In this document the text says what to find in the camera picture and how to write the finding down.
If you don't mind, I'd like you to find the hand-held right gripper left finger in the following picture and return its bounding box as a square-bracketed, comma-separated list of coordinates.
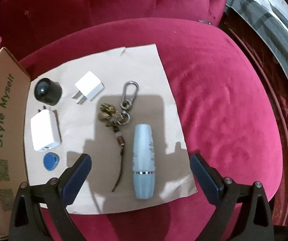
[9, 153, 102, 241]

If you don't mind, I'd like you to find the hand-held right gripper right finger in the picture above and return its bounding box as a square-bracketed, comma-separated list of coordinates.
[189, 153, 275, 241]

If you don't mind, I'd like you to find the blue key fob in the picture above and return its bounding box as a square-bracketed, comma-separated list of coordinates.
[43, 153, 62, 169]

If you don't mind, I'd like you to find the white small bottle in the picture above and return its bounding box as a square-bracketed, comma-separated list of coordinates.
[31, 105, 62, 153]

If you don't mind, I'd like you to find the light blue tube bottle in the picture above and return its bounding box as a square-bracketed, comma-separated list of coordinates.
[132, 124, 156, 200]

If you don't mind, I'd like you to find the keychain with metal carabiner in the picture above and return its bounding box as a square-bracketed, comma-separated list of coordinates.
[97, 80, 139, 192]

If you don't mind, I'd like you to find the black round glossy container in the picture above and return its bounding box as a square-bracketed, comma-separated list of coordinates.
[34, 78, 63, 106]

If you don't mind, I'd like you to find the small white charger plug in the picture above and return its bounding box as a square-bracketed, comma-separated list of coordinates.
[71, 71, 105, 105]

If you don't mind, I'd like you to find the red velvet tufted sofa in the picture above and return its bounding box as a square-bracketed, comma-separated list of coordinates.
[0, 0, 288, 241]

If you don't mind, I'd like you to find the brown paper sheet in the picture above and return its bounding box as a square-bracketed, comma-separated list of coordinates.
[24, 44, 198, 215]

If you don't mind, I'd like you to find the grey striped cloth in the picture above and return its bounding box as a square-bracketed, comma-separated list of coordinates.
[224, 0, 288, 98]

